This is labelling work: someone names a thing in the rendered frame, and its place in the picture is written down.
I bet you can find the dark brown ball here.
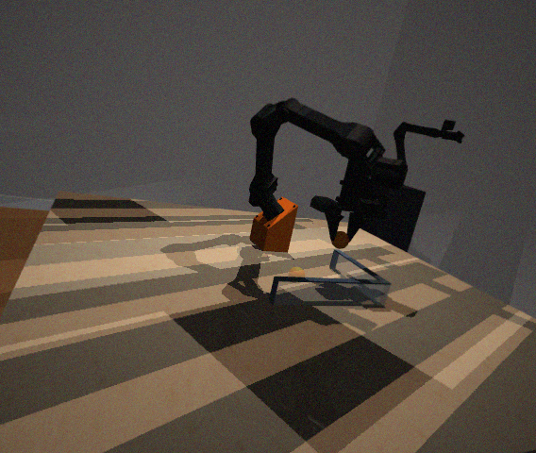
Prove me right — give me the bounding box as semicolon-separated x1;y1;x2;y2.
331;231;349;249

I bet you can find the clear low walls forming corner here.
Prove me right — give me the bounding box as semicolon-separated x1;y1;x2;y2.
274;251;391;305

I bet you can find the blue l-shaped wall top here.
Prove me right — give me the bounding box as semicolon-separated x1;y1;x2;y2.
269;249;392;305

